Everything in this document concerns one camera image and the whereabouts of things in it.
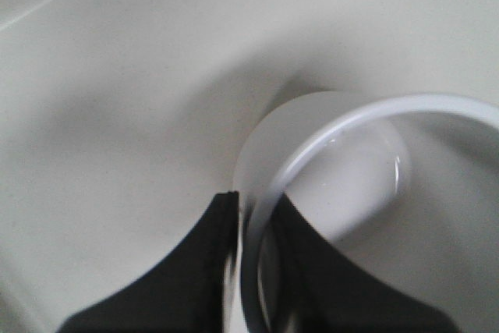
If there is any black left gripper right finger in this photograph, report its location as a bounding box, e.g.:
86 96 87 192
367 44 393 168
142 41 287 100
267 196 460 332

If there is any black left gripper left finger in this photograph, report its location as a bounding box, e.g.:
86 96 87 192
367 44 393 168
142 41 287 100
59 192 239 332

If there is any cream rectangular plastic tray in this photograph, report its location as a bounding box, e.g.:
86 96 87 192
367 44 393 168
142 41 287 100
1 0 498 332

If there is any white smiley mug black handle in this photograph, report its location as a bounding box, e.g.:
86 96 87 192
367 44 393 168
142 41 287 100
234 91 498 332

